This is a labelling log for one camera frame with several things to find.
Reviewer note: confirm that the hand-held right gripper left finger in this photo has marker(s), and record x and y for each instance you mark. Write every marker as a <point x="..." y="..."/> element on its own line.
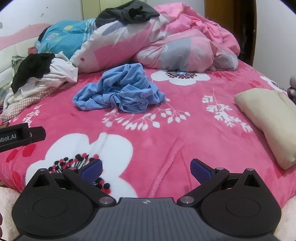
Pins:
<point x="92" y="171"/>

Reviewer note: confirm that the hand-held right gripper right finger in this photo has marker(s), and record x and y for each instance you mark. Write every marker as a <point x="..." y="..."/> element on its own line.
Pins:
<point x="199" y="171"/>

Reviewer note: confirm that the light blue shirt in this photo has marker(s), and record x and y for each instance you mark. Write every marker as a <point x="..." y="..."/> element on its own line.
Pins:
<point x="120" y="90"/>

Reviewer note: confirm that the pink checked cloth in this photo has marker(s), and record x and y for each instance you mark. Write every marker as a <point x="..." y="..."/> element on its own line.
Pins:
<point x="20" y="105"/>

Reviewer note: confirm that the pink floral blanket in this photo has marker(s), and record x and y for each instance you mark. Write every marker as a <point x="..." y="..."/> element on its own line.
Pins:
<point x="161" y="143"/>

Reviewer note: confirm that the green plaid pillow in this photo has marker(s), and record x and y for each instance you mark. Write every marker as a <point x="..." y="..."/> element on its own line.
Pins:
<point x="4" y="89"/>

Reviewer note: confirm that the white fluffy robe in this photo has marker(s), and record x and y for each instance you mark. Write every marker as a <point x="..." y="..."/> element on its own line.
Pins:
<point x="7" y="197"/>

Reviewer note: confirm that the black garment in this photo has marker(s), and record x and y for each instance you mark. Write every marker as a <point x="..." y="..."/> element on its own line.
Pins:
<point x="32" y="67"/>

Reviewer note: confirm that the beige folded garment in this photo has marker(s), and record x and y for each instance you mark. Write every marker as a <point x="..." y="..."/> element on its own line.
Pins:
<point x="266" y="120"/>

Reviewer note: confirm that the white garment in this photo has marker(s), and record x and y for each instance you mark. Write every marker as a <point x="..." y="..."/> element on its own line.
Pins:
<point x="62" y="69"/>

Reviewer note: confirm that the pink and white headboard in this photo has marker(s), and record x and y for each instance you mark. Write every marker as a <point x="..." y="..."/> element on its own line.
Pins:
<point x="13" y="39"/>

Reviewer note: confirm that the teal striped garment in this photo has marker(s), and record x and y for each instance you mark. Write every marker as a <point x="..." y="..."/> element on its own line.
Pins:
<point x="62" y="39"/>

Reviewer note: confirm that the pink patchwork quilt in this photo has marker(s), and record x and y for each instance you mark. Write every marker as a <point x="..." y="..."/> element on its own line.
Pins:
<point x="161" y="46"/>

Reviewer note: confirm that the pale yellow wardrobe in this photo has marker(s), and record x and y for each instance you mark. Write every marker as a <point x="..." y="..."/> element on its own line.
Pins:
<point x="92" y="9"/>

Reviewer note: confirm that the dark grey garment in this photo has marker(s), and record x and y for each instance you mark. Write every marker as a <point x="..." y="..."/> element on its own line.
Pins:
<point x="115" y="16"/>

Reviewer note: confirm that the wooden door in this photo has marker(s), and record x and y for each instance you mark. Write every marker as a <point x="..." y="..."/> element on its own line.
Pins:
<point x="217" y="14"/>

